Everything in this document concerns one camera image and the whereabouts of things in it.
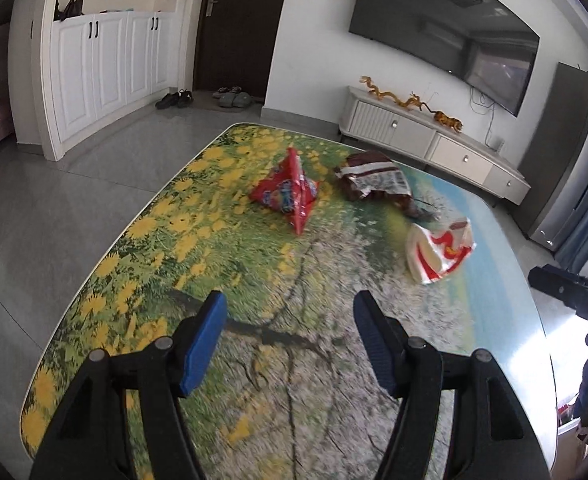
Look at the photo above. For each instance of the white wall outlet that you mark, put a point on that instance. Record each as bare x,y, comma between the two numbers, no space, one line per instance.
497,143

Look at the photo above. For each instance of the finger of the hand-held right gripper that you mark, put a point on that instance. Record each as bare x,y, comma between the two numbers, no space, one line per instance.
568,290

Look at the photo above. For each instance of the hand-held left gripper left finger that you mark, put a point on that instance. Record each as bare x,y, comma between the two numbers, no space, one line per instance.
201,345

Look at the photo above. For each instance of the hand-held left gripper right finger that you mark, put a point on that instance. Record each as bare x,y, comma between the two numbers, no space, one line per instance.
376,345

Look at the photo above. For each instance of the white and red plastic bag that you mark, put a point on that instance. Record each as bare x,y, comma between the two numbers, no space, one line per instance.
433,255

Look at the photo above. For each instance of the light slipper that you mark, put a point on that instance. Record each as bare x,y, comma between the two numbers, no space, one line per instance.
221,92
236,89

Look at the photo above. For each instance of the black wall television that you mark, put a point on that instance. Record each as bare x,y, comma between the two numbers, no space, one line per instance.
423,15

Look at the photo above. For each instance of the white round waste bin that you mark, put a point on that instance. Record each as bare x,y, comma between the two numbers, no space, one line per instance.
571,432

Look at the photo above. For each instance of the flower print glass table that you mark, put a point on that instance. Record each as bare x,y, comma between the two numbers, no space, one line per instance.
274,285

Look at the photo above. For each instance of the white low television cabinet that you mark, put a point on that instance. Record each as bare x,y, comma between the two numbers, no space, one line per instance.
453,152

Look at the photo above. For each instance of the black shoe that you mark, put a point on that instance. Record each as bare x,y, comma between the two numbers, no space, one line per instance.
185,97
166,101

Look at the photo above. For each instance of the dark brown door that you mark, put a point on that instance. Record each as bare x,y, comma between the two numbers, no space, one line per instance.
244,35

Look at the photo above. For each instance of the golden dragon figurine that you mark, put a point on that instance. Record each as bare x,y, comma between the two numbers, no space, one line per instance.
381,89

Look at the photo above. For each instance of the white shoe cabinet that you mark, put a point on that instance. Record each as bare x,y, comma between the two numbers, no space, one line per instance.
109,60

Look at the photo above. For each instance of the grey slipper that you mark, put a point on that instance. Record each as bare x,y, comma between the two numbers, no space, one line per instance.
228,102
244,98

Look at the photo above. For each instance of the golden tiger figurine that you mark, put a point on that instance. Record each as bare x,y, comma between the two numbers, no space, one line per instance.
448,120

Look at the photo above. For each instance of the grey refrigerator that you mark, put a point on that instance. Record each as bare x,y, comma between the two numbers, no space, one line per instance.
558,160

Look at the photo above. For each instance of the brown and silver snack bag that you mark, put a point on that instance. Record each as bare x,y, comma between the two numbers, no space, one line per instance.
373,175

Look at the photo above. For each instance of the black handbag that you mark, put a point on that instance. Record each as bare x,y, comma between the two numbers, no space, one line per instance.
69,7

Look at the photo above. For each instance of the red snack bag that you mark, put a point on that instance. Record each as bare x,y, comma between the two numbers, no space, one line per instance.
284,192

